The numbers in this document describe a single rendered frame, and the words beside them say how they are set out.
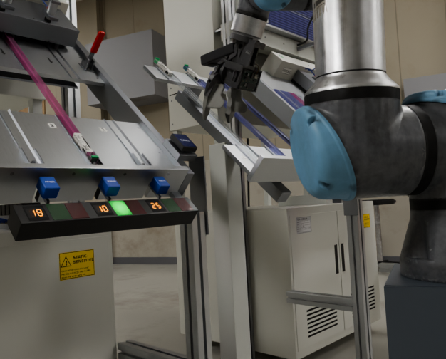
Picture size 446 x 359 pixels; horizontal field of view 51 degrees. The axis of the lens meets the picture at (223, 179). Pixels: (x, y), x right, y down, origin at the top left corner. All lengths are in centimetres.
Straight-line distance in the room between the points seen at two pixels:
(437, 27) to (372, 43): 404
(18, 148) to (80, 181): 11
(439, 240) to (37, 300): 84
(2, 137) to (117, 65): 436
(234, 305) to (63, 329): 42
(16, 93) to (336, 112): 111
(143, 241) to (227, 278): 409
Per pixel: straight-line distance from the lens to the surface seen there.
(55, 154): 86
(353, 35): 58
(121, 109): 114
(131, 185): 88
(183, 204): 89
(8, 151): 83
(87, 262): 118
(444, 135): 60
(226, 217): 123
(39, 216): 73
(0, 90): 149
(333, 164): 54
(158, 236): 520
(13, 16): 124
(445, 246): 61
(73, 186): 82
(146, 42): 504
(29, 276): 112
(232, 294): 125
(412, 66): 454
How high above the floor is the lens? 66
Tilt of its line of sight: 3 degrees up
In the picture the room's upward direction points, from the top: 3 degrees counter-clockwise
